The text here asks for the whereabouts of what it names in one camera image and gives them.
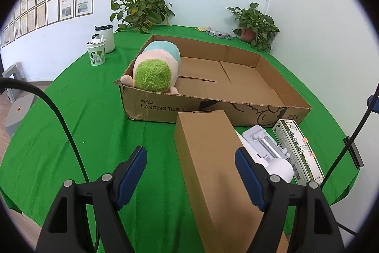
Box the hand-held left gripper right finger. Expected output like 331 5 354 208
235 147 345 253

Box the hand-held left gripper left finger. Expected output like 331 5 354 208
36 145 148 253

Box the white rounded plastic item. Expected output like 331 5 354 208
265 158 293 184

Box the white folding phone stand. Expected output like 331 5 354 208
234 125 289 166

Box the long brown cardboard box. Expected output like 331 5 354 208
174 110 289 253

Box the large cardboard box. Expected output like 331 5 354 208
113 34 312 127

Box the green and white medicine box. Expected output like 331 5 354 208
272 119 324 186

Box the green tablecloth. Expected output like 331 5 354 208
0 25 360 253

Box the green haired plush toy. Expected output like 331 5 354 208
120 41 181 95

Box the leaf patterned paper cup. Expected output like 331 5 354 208
87 39 106 67

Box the grey stool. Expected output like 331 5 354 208
2 62 26 102
5 93 38 138

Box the white canister with black lid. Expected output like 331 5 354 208
95 25 115 54

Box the toy car packet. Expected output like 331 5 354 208
206 29 233 40

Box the small potted pothos plant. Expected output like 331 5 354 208
226 2 280 52

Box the large potted pothos plant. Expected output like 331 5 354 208
110 0 175 34

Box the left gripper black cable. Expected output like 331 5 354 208
0 78 99 253

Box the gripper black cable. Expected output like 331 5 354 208
0 78 99 253
321 94 379 191

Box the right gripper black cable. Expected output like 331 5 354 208
321 94 379 191

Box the wall of framed certificates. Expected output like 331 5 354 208
0 0 99 49

